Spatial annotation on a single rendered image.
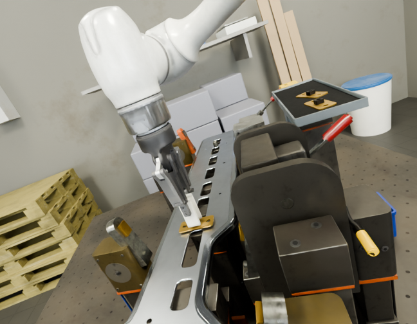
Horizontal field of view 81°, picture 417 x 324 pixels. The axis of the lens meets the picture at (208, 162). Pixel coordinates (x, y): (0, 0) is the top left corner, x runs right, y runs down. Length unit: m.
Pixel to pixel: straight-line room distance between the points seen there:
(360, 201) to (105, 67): 0.44
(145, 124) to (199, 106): 1.54
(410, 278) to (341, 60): 3.07
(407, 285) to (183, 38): 0.76
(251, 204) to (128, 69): 0.29
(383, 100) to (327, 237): 2.90
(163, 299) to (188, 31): 0.50
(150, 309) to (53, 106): 2.92
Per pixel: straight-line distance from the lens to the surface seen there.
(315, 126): 0.69
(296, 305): 0.31
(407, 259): 0.86
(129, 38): 0.45
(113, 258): 0.59
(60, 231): 2.52
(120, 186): 3.31
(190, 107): 1.98
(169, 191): 0.49
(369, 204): 0.40
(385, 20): 3.99
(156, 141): 0.46
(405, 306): 0.77
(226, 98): 2.41
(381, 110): 3.18
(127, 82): 0.44
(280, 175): 0.30
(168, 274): 0.51
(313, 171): 0.30
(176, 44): 0.54
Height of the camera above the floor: 1.32
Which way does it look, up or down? 21 degrees down
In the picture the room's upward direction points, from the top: 21 degrees counter-clockwise
